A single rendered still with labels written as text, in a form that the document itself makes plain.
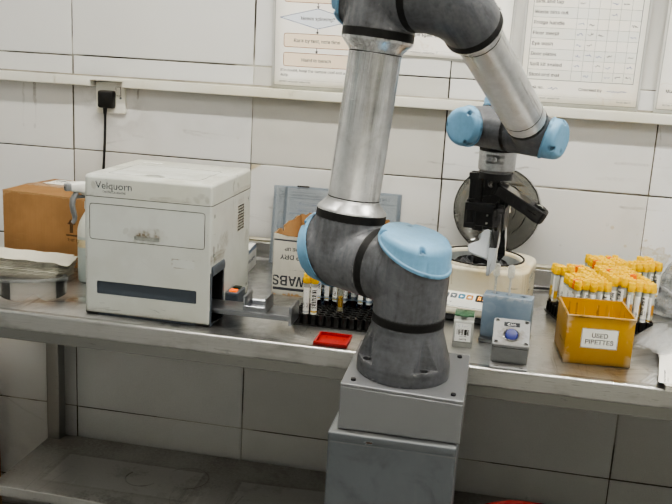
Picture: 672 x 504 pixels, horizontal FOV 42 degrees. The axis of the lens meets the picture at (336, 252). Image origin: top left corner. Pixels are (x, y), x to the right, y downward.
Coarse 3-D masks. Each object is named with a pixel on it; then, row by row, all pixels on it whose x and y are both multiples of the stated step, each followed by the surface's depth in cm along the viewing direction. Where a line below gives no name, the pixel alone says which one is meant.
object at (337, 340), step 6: (318, 336) 178; (324, 336) 180; (330, 336) 180; (336, 336) 180; (342, 336) 180; (348, 336) 180; (318, 342) 175; (324, 342) 174; (330, 342) 176; (336, 342) 177; (342, 342) 177; (348, 342) 176
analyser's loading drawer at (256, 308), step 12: (216, 300) 187; (228, 300) 188; (252, 300) 186; (264, 300) 186; (216, 312) 182; (228, 312) 181; (240, 312) 181; (252, 312) 180; (264, 312) 180; (276, 312) 181; (288, 312) 182; (288, 324) 179
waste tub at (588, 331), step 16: (560, 304) 181; (576, 304) 183; (592, 304) 183; (608, 304) 182; (624, 304) 180; (560, 320) 179; (576, 320) 171; (592, 320) 170; (608, 320) 170; (624, 320) 170; (560, 336) 178; (576, 336) 171; (592, 336) 171; (608, 336) 171; (624, 336) 170; (560, 352) 176; (576, 352) 172; (592, 352) 172; (608, 352) 171; (624, 352) 171
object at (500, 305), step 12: (492, 300) 181; (504, 300) 180; (516, 300) 180; (528, 300) 179; (492, 312) 182; (504, 312) 181; (516, 312) 180; (528, 312) 179; (492, 324) 182; (480, 336) 183
